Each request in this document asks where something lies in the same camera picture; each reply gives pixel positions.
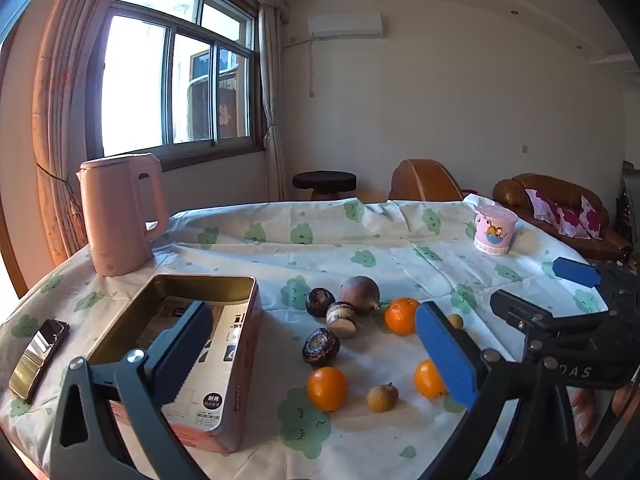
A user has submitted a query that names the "pink patterned curtain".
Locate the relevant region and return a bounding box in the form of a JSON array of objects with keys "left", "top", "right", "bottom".
[{"left": 32, "top": 0, "right": 133, "bottom": 263}]

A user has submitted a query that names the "dark round passion fruit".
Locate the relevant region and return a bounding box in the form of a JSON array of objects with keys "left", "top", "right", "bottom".
[{"left": 306, "top": 287, "right": 336, "bottom": 317}]

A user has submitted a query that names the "pink floral cushion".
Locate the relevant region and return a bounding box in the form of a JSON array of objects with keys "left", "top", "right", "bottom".
[
  {"left": 525, "top": 189, "right": 559, "bottom": 222},
  {"left": 556, "top": 195, "right": 604, "bottom": 240}
]

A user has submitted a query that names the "white air conditioner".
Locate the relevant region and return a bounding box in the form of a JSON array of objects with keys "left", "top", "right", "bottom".
[{"left": 307, "top": 14, "right": 383, "bottom": 39}]

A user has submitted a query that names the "brown leather chair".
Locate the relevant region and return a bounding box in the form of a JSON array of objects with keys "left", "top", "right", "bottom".
[{"left": 389, "top": 159, "right": 466, "bottom": 202}]

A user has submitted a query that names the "brown leather sofa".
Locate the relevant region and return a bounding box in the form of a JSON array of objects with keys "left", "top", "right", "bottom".
[{"left": 492, "top": 173, "right": 633, "bottom": 263}]

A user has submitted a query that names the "pink cartoon cup with lid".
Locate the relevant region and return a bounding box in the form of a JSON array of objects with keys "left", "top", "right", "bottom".
[{"left": 473, "top": 204, "right": 519, "bottom": 257}]

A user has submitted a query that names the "sliding glass window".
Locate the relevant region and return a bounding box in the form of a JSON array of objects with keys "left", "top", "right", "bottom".
[{"left": 85, "top": 0, "right": 264, "bottom": 171}]

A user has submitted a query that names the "white tablecloth with green clouds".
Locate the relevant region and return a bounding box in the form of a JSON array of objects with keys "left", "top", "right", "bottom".
[{"left": 0, "top": 197, "right": 640, "bottom": 480}]

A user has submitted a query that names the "dark wrinkled passion fruit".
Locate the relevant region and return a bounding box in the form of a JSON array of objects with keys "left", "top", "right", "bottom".
[{"left": 302, "top": 328, "right": 342, "bottom": 363}]

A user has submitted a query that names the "air conditioner hose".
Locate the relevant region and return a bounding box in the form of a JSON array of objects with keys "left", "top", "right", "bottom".
[{"left": 282, "top": 36, "right": 317, "bottom": 99}]

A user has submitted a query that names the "beige tied curtain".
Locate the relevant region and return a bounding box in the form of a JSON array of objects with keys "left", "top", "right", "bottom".
[{"left": 258, "top": 2, "right": 287, "bottom": 204}]

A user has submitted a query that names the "pink rectangular tin box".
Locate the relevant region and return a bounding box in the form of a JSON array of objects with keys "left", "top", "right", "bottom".
[{"left": 89, "top": 274, "right": 263, "bottom": 453}]

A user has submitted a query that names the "dark cabinet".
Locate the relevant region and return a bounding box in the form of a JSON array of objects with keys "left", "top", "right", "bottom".
[{"left": 617, "top": 160, "right": 640, "bottom": 266}]

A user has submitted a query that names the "dark round stool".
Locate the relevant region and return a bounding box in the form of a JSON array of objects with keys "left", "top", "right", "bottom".
[{"left": 292, "top": 171, "right": 358, "bottom": 202}]

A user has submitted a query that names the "pink electric kettle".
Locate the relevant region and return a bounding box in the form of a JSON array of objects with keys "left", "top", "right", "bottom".
[{"left": 76, "top": 152, "right": 171, "bottom": 277}]

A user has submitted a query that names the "wooden balcony door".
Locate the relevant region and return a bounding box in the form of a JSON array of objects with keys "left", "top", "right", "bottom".
[{"left": 0, "top": 200, "right": 30, "bottom": 300}]

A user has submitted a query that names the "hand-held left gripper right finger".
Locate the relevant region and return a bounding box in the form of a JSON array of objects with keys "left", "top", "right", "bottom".
[{"left": 414, "top": 301, "right": 583, "bottom": 480}]

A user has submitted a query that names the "orange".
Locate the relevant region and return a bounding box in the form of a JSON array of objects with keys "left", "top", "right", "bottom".
[
  {"left": 414, "top": 359, "right": 448, "bottom": 400},
  {"left": 384, "top": 297, "right": 422, "bottom": 336},
  {"left": 306, "top": 366, "right": 349, "bottom": 412}
]

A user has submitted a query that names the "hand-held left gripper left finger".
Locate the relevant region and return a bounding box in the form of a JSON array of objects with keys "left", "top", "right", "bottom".
[{"left": 49, "top": 301, "right": 216, "bottom": 480}]

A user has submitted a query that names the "large round passion fruit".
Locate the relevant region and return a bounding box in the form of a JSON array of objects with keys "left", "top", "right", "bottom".
[{"left": 340, "top": 276, "right": 382, "bottom": 317}]

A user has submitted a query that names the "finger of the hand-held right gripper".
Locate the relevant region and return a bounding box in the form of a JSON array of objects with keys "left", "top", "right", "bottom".
[
  {"left": 490, "top": 289, "right": 618, "bottom": 358},
  {"left": 552, "top": 256, "right": 640, "bottom": 306}
]

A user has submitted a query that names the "person's right hand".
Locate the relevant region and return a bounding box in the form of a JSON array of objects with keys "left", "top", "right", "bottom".
[{"left": 570, "top": 389, "right": 636, "bottom": 443}]

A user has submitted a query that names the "printed paper leaflet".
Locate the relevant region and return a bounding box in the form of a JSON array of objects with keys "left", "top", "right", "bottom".
[{"left": 145, "top": 300, "right": 258, "bottom": 433}]

